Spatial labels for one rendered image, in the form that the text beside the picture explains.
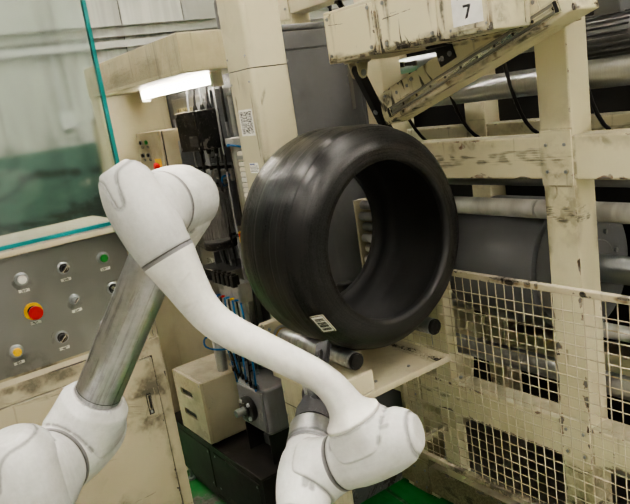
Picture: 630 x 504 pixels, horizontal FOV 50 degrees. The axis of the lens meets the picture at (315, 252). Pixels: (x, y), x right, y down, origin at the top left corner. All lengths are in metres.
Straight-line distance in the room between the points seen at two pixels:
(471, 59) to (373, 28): 0.27
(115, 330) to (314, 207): 0.51
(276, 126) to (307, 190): 0.43
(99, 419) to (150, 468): 0.80
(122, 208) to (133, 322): 0.32
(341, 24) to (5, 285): 1.20
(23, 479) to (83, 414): 0.19
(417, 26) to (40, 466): 1.30
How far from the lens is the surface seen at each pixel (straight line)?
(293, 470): 1.24
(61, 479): 1.48
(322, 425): 1.32
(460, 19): 1.68
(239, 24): 1.94
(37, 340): 2.14
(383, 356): 1.97
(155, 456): 2.32
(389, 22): 1.85
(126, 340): 1.45
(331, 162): 1.58
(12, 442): 1.45
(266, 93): 1.94
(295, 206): 1.55
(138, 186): 1.18
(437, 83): 1.92
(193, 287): 1.18
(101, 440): 1.56
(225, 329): 1.18
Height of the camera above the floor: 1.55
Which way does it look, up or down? 13 degrees down
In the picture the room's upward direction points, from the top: 9 degrees counter-clockwise
